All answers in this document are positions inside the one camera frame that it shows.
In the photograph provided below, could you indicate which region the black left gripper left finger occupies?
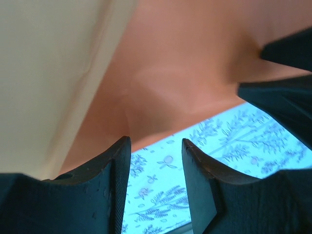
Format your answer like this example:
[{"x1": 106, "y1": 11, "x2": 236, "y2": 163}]
[{"x1": 0, "y1": 136, "x2": 132, "y2": 234}]

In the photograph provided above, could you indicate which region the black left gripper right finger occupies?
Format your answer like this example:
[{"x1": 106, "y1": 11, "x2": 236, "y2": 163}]
[{"x1": 182, "y1": 138, "x2": 312, "y2": 234}]

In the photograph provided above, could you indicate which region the orange wrapping paper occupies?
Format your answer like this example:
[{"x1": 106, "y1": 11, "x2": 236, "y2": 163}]
[{"x1": 0, "y1": 0, "x2": 312, "y2": 181}]

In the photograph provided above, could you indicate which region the floral patterned tablecloth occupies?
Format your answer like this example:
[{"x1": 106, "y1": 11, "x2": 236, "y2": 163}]
[{"x1": 120, "y1": 102, "x2": 312, "y2": 234}]

